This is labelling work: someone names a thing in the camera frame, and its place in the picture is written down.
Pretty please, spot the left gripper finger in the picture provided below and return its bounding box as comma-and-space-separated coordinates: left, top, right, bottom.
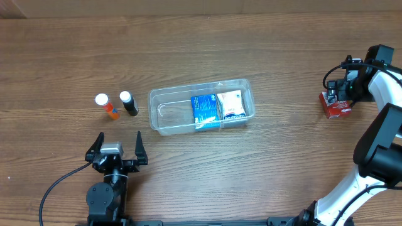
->
135, 131, 148, 165
85, 132, 104, 162

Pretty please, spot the red medicine box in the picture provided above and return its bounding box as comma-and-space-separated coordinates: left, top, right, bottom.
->
318, 92, 352, 119

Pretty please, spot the orange bottle white cap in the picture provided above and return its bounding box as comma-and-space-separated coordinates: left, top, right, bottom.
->
95, 93, 120, 120

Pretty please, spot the black bottle white cap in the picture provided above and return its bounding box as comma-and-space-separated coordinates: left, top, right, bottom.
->
119, 91, 139, 116

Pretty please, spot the white blue medicine box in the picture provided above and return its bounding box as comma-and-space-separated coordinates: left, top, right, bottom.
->
217, 90, 246, 120

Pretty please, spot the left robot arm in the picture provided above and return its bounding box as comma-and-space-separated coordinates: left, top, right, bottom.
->
85, 132, 148, 225

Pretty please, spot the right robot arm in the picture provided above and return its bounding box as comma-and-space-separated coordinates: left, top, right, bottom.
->
287, 45, 401, 225

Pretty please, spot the clear plastic container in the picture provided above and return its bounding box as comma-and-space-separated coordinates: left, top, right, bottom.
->
148, 78, 256, 136

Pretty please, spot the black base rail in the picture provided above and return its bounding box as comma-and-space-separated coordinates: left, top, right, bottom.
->
77, 217, 297, 226

